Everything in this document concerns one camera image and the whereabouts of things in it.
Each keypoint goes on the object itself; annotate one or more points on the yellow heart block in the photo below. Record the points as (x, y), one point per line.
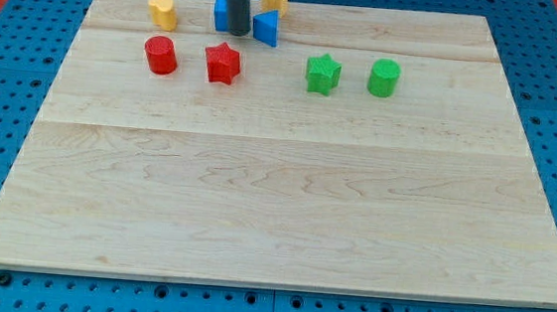
(163, 14)

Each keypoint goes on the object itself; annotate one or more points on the light wooden board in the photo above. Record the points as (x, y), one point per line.
(429, 194)

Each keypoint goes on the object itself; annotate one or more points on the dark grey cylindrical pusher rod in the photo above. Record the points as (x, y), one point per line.
(238, 17)

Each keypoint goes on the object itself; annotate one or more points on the green cylinder block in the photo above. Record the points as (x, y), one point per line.
(383, 77)

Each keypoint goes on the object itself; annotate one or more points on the blue cube block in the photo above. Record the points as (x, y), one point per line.
(219, 15)

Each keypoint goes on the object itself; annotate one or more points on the blue triangle block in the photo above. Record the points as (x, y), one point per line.
(265, 27)

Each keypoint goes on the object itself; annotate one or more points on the green star block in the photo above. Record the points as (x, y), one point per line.
(322, 74)

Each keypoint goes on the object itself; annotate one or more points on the red cylinder block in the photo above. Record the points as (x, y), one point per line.
(160, 53)

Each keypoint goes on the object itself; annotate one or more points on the red star block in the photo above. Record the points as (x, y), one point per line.
(223, 63)

